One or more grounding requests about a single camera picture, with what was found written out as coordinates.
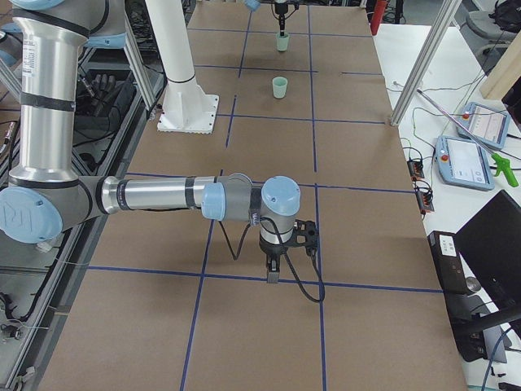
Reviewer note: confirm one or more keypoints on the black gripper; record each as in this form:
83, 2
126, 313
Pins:
270, 249
281, 9

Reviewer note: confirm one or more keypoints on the green cup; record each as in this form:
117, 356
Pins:
279, 87
282, 42

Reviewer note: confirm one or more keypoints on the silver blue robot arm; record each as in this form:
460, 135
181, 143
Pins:
253, 5
45, 197

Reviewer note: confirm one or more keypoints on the red cylinder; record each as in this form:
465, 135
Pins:
377, 16

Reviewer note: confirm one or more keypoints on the black mini computer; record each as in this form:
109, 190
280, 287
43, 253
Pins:
448, 264

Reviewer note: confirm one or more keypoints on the orange black adapter box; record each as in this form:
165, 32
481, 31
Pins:
415, 168

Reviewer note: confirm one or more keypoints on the black monitor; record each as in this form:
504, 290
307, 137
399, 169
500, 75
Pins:
490, 245

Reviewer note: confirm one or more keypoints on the near blue teach pendant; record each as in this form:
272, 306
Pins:
463, 163

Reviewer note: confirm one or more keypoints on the blue teach pendant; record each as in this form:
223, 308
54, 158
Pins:
489, 124
463, 163

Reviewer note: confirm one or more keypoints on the far blue teach pendant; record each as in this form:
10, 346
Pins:
489, 124

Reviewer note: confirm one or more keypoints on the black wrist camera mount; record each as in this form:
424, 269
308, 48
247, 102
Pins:
304, 234

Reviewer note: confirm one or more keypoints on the white pedestal column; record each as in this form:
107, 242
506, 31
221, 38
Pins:
186, 107

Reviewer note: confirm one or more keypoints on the aluminium frame post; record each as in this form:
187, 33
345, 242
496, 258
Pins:
425, 56

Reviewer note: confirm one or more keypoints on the green handled reacher tool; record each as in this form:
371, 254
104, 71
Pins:
502, 163

